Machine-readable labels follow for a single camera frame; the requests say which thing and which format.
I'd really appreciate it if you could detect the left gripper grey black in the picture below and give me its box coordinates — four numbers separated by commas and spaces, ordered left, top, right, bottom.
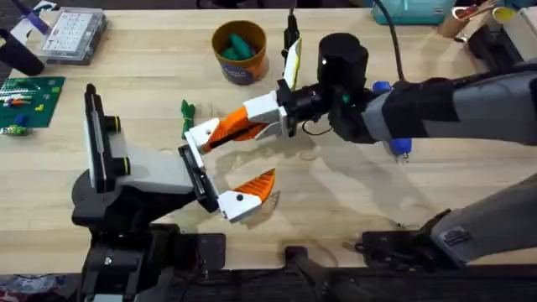
70, 118, 278, 230

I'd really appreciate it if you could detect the green toy vegetable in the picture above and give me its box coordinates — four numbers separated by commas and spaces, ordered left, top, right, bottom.
180, 99, 197, 140

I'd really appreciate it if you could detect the right wrist flat plate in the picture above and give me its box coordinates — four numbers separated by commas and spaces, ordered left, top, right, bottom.
282, 37, 304, 91

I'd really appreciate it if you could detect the brown tub with green toys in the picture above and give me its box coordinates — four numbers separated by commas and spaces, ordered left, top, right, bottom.
211, 19, 270, 86

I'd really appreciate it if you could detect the left wrist black flat plate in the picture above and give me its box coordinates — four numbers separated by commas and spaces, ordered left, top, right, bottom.
83, 82, 108, 195

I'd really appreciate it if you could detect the teal box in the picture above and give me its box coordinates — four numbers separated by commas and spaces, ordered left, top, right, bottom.
370, 0, 457, 26

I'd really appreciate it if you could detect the clear plastic parts box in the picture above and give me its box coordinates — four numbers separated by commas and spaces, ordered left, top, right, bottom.
40, 6, 107, 66

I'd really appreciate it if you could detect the green board with toy blocks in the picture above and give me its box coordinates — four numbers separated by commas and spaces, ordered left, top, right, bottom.
0, 75, 67, 137

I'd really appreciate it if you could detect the cardboard tube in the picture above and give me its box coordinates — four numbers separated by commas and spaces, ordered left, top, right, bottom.
437, 0, 499, 39

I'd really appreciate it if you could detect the white card with purple strip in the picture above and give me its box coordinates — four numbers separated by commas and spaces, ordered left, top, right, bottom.
9, 0, 58, 44

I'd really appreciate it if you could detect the pale cardboard box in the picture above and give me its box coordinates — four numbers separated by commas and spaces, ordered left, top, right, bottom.
502, 7, 537, 63

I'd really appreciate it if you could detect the thick black cable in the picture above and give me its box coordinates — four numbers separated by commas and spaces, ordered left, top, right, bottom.
372, 0, 407, 83

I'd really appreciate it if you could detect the black rail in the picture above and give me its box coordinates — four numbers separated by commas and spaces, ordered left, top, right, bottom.
79, 263, 537, 302

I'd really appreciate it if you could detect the dark cylinder handle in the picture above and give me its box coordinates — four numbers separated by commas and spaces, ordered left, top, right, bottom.
0, 28, 46, 77

